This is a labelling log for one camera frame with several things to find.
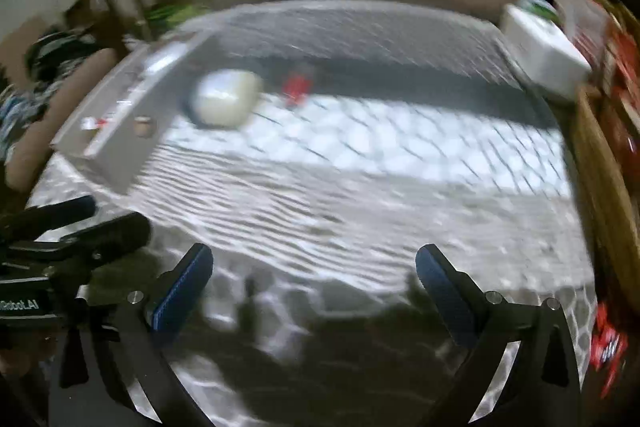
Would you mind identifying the white plastic container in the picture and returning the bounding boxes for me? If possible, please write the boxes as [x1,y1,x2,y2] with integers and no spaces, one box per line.
[500,4,592,103]

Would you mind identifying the grey cardboard tray box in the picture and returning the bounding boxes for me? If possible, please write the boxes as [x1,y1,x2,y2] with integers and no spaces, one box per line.
[51,30,220,194]

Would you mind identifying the wicker basket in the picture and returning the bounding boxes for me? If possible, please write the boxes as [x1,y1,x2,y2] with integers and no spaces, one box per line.
[572,84,639,310]

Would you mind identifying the patterned grey blanket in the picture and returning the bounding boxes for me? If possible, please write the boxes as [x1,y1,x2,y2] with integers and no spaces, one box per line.
[30,0,597,426]

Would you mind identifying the brown armchair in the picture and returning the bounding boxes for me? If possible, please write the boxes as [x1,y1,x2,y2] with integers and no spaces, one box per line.
[1,15,117,193]

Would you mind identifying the blue-capped cream bottle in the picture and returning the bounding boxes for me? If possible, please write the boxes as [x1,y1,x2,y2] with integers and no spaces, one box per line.
[186,68,264,129]

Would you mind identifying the red lighter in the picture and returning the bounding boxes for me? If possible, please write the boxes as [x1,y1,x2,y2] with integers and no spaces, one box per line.
[281,64,316,108]

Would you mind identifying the red snack packets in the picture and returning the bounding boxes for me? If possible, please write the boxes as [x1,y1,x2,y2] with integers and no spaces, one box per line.
[588,301,629,399]

